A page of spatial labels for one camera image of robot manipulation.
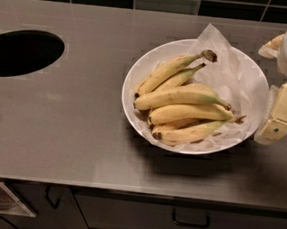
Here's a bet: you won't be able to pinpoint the black cabinet door handle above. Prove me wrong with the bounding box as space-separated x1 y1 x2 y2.
44 185 61 210

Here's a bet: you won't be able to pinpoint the short hidden yellow banana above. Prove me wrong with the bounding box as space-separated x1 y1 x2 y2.
152 118 198 132

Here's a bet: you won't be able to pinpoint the grey cabinet drawer front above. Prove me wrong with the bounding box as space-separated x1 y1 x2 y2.
77 195 287 229

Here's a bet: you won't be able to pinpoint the grey cabinet door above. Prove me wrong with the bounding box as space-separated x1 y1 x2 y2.
8 183 88 229

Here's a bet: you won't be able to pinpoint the black drawer handle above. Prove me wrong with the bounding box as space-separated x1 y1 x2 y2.
172 208 211 229

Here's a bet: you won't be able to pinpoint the white paper liner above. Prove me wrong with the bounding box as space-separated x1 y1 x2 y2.
131 17 275 159

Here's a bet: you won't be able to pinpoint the black round counter hole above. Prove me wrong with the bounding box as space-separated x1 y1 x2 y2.
0 29 65 77

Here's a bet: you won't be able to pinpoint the white round bowl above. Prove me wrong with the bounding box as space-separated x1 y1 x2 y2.
116 33 275 162

